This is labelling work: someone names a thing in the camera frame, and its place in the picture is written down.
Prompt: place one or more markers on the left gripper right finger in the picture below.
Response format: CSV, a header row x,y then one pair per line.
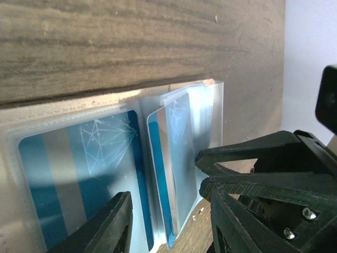
x,y
235,229

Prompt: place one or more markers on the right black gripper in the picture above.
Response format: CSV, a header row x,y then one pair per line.
x,y
293,185

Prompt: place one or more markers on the pink leather card holder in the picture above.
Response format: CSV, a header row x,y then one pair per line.
x,y
20,229

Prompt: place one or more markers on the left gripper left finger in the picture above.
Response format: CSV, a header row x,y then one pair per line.
x,y
102,226

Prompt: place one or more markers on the blue card in holder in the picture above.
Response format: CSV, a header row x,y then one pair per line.
x,y
73,172

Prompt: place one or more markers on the blue VIP card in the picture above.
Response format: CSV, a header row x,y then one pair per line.
x,y
171,142

